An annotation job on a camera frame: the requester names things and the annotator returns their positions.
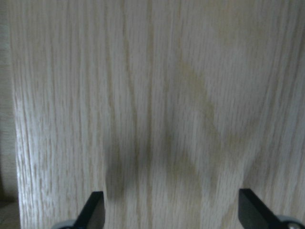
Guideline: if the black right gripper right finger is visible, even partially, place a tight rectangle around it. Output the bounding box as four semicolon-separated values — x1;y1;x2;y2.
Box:
238;188;283;229

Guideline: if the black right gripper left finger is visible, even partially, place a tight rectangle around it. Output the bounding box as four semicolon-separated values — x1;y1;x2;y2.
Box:
72;191;105;229

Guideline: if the light wooden drawer cabinet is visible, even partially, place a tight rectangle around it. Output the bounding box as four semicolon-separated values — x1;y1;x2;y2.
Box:
8;0;305;229

